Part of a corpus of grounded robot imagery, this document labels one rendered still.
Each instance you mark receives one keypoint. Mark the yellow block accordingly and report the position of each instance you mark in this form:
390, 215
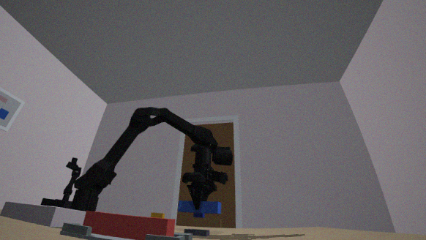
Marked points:
157, 215

